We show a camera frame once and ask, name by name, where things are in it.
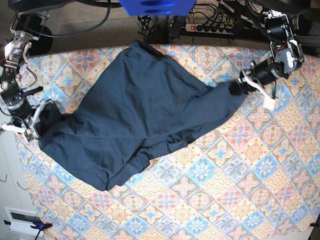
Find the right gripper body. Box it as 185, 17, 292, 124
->
0, 97, 54, 136

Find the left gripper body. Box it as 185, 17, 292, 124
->
238, 59, 290, 97

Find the dark navy t-shirt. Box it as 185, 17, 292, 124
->
38, 41, 246, 191

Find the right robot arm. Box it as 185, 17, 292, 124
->
0, 12, 51, 141

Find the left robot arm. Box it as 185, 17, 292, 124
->
228, 5, 304, 96

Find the white power strip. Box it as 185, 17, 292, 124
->
184, 23, 231, 35

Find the patterned colourful tablecloth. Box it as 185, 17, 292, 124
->
15, 56, 320, 240

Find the blue orange clamp bottom left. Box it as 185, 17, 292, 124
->
4, 220, 53, 240

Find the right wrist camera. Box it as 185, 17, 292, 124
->
24, 126, 41, 143

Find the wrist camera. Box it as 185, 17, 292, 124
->
263, 96, 278, 111
24, 126, 41, 143

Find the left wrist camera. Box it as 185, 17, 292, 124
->
263, 96, 278, 111

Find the white wall outlet box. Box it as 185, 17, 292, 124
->
4, 207, 41, 236

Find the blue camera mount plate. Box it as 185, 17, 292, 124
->
119, 0, 196, 16

